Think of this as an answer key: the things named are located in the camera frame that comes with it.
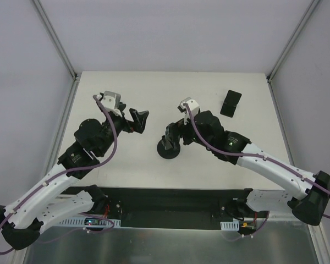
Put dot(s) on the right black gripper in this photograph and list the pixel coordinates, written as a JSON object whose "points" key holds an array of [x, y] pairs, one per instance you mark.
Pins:
{"points": [[176, 132]]}

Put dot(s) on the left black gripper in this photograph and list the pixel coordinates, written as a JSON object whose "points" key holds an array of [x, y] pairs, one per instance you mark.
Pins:
{"points": [[127, 122]]}

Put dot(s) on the black round-base phone stand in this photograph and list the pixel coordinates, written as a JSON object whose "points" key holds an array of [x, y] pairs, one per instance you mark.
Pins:
{"points": [[170, 153]]}

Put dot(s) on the black folding phone stand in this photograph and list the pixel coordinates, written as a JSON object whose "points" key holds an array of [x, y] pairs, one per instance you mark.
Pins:
{"points": [[230, 103]]}

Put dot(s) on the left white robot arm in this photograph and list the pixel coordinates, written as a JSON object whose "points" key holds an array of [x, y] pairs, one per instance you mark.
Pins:
{"points": [[24, 220]]}

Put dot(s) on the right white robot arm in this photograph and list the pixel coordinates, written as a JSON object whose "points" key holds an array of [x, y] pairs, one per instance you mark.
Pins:
{"points": [[304, 194]]}

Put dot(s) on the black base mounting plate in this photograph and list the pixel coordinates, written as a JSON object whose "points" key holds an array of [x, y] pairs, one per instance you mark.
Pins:
{"points": [[175, 208]]}

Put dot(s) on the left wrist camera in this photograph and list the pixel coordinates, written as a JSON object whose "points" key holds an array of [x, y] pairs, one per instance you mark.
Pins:
{"points": [[110, 101]]}

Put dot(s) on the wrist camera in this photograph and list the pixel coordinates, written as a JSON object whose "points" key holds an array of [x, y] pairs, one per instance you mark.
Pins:
{"points": [[188, 104], [110, 101]]}

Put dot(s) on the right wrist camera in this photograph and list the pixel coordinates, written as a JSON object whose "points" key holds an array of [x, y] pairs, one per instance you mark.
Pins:
{"points": [[188, 104]]}

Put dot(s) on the right white cable duct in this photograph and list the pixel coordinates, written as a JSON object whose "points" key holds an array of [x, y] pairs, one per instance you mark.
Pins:
{"points": [[230, 226]]}

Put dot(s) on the white cable duct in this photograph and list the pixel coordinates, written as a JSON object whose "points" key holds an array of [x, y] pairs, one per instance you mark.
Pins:
{"points": [[230, 226], [91, 222]]}

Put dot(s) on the right aluminium frame post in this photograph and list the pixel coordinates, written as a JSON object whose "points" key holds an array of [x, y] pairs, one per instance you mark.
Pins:
{"points": [[301, 25]]}

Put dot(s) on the aluminium frame post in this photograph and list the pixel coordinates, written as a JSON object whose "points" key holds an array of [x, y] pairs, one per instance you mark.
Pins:
{"points": [[301, 25], [47, 24]]}

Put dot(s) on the left white cable duct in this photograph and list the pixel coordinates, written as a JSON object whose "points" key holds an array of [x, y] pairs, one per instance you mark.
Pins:
{"points": [[91, 222]]}

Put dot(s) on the left aluminium frame post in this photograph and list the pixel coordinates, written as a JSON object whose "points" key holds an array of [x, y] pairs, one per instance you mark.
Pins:
{"points": [[47, 24]]}

